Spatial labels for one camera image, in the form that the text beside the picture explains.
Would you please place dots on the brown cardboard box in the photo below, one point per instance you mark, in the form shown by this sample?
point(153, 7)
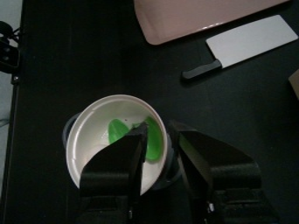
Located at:
point(294, 83)

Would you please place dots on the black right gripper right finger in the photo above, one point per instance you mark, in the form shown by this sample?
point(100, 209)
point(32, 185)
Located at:
point(218, 166)

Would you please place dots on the black clamp gear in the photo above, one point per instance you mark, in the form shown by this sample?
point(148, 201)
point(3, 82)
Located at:
point(7, 49)

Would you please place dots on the green toy corn husk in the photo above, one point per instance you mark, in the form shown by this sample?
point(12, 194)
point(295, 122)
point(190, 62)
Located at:
point(155, 140)

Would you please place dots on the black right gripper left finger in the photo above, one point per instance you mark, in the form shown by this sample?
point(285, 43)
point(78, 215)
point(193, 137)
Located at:
point(112, 163)

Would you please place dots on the pink cutting board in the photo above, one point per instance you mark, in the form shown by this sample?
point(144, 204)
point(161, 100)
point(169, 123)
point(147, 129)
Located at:
point(187, 16)

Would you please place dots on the white bowl with dark rim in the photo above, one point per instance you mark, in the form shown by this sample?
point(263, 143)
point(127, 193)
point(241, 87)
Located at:
point(99, 128)

